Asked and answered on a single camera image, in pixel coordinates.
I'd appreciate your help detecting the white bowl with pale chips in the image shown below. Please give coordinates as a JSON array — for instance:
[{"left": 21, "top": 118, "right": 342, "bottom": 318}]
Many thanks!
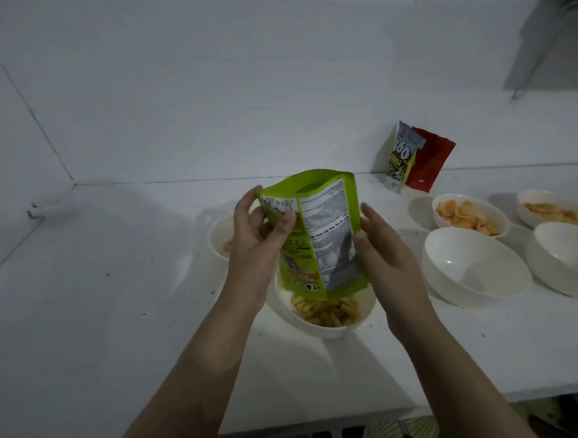
[{"left": 516, "top": 187, "right": 578, "bottom": 234}]

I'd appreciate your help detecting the person's right forearm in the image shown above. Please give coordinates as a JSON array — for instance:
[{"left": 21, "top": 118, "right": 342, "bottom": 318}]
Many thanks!
[{"left": 396, "top": 305, "right": 540, "bottom": 438}]

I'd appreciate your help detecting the white bowl with orange chips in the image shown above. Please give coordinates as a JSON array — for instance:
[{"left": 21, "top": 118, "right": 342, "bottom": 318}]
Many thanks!
[{"left": 431, "top": 190, "right": 512, "bottom": 242}]

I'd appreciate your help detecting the pile of orange chips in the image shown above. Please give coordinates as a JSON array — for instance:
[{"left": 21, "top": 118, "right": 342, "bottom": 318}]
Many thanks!
[{"left": 435, "top": 197, "right": 500, "bottom": 239}]

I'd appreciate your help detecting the person's right hand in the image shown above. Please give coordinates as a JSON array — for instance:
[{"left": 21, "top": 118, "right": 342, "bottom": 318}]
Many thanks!
[{"left": 350, "top": 199, "right": 434, "bottom": 341}]

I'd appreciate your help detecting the person's left forearm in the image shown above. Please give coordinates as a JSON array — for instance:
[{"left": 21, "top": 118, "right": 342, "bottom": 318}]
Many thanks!
[{"left": 95, "top": 285, "right": 277, "bottom": 438}]

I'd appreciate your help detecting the small white bowl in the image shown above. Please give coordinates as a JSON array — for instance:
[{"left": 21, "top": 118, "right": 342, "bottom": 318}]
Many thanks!
[{"left": 206, "top": 212, "right": 265, "bottom": 262}]

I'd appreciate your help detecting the red snack bag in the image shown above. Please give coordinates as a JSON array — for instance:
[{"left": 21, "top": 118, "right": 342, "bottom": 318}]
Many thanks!
[{"left": 402, "top": 125, "right": 459, "bottom": 194}]

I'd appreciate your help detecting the person's left hand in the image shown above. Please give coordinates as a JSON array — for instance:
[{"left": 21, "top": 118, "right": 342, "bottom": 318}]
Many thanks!
[{"left": 222, "top": 183, "right": 302, "bottom": 313}]

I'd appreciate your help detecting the pile of yellow stick snacks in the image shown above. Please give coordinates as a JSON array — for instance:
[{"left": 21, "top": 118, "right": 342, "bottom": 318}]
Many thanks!
[{"left": 290, "top": 292, "right": 361, "bottom": 330}]

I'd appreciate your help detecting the green snack bag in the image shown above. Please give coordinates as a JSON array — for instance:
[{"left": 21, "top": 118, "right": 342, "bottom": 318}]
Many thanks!
[{"left": 256, "top": 166, "right": 371, "bottom": 305}]

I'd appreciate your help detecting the white bowl with yellow snacks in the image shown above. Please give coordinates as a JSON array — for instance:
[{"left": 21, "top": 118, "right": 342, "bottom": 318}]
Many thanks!
[{"left": 274, "top": 269, "right": 379, "bottom": 343}]

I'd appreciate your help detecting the pile of pale yellow chips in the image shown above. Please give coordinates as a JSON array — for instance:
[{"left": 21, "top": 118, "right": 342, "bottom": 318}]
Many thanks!
[{"left": 524, "top": 200, "right": 578, "bottom": 229}]

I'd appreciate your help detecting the grey and yellow snack bag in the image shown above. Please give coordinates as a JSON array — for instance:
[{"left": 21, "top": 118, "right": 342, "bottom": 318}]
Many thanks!
[{"left": 381, "top": 119, "right": 429, "bottom": 196}]

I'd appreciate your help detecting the large empty white bowl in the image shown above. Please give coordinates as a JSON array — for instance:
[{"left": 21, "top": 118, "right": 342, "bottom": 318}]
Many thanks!
[
  {"left": 420, "top": 222, "right": 534, "bottom": 311},
  {"left": 525, "top": 220, "right": 578, "bottom": 302}
]

